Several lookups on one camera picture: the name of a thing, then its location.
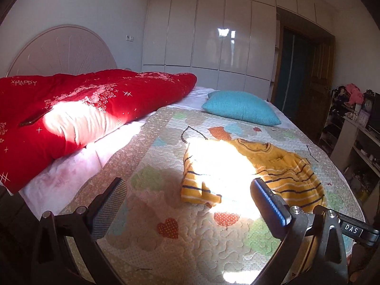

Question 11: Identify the white glossy wardrobe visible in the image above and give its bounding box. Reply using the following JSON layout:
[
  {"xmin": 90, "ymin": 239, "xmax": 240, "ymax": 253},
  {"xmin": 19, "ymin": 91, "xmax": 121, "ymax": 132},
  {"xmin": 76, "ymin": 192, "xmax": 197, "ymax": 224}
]
[{"xmin": 142, "ymin": 0, "xmax": 334, "ymax": 99}]

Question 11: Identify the white shelf unit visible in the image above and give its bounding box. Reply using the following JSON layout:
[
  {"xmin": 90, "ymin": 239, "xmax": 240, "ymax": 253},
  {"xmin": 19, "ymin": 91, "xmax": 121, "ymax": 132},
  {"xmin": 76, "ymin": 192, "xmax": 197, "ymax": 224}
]
[{"xmin": 318, "ymin": 85, "xmax": 379, "ymax": 219}]

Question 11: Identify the brown wooden door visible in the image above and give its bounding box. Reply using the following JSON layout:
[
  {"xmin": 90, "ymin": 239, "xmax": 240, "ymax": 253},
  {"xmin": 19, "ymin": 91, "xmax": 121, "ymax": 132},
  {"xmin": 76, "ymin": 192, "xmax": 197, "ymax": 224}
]
[{"xmin": 271, "ymin": 24, "xmax": 336, "ymax": 147}]

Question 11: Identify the pink cloth on shelf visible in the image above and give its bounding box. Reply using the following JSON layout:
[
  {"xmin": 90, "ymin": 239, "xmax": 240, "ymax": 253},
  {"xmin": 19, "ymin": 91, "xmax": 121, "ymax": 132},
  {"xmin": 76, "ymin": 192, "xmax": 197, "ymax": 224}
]
[{"xmin": 345, "ymin": 83, "xmax": 364, "ymax": 105}]

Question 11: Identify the red quilted duvet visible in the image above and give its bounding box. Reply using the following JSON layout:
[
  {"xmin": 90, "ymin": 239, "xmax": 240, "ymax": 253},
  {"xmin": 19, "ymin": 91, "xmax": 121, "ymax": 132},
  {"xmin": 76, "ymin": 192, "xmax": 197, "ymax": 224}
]
[{"xmin": 1, "ymin": 69, "xmax": 197, "ymax": 194}]

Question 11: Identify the white bed sheet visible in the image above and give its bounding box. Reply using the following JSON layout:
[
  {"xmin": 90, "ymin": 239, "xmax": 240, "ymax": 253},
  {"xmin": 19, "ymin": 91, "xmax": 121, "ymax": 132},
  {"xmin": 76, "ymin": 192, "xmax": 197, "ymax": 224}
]
[{"xmin": 17, "ymin": 86, "xmax": 298, "ymax": 220}]

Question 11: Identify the yellow striped knit sweater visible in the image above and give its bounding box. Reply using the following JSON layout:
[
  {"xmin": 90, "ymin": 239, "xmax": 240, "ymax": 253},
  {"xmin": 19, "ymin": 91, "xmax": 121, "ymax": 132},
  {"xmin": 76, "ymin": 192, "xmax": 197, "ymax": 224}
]
[{"xmin": 180, "ymin": 138, "xmax": 327, "ymax": 212}]

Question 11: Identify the white rounded headboard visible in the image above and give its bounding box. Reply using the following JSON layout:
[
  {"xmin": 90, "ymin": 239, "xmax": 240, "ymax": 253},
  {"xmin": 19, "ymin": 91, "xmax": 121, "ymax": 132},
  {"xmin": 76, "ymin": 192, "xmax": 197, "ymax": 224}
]
[{"xmin": 6, "ymin": 24, "xmax": 117, "ymax": 76}]

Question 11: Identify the purple desk clock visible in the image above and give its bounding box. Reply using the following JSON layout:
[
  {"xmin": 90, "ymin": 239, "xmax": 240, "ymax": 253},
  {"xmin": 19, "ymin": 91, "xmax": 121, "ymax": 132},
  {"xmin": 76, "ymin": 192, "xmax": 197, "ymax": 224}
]
[{"xmin": 357, "ymin": 99, "xmax": 373, "ymax": 127}]

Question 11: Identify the black television screen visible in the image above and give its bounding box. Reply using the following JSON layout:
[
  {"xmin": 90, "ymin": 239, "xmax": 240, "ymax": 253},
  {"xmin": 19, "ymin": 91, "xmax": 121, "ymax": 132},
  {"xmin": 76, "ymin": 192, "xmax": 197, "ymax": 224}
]
[{"xmin": 366, "ymin": 93, "xmax": 380, "ymax": 134}]

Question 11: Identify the patchwork heart quilt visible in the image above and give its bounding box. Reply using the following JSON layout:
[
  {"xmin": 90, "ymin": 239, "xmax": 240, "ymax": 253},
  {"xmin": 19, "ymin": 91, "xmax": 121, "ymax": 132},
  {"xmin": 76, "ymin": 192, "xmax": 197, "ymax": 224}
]
[{"xmin": 65, "ymin": 107, "xmax": 364, "ymax": 284}]

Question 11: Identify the teal knit pillow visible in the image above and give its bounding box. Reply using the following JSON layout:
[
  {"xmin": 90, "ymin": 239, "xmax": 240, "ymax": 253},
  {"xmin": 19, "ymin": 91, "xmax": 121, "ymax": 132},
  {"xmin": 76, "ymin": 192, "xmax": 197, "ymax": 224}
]
[{"xmin": 202, "ymin": 91, "xmax": 281, "ymax": 126}]

